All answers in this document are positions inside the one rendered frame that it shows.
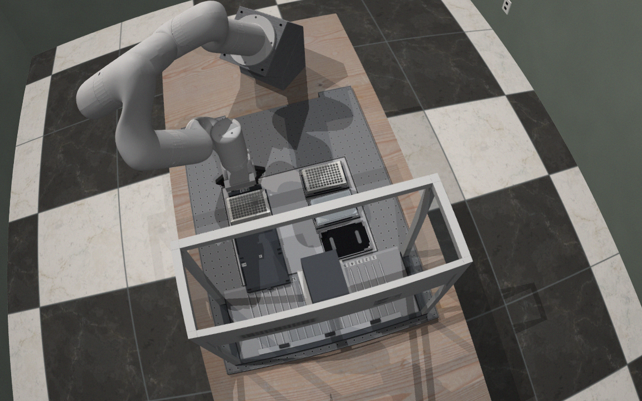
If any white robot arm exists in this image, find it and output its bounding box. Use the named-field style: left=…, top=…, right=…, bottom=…
left=76, top=1, right=276, bottom=192

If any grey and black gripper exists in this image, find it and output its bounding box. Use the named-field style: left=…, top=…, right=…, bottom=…
left=215, top=153, right=266, bottom=187

